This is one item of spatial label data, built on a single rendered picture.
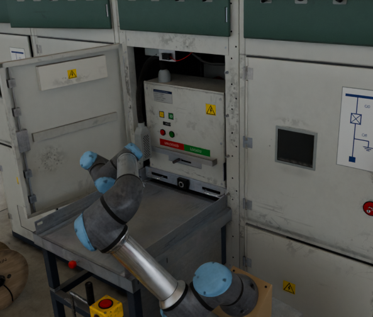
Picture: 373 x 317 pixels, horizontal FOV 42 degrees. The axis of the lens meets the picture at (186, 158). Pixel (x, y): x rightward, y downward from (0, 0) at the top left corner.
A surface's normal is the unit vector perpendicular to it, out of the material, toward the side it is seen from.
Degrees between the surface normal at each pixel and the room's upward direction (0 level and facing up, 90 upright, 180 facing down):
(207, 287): 37
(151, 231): 0
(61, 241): 0
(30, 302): 0
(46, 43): 90
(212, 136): 90
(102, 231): 84
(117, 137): 90
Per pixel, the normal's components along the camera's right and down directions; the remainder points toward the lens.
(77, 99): 0.65, 0.26
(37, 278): -0.04, -0.92
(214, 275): -0.41, -0.55
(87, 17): -0.40, 0.36
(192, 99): -0.62, 0.32
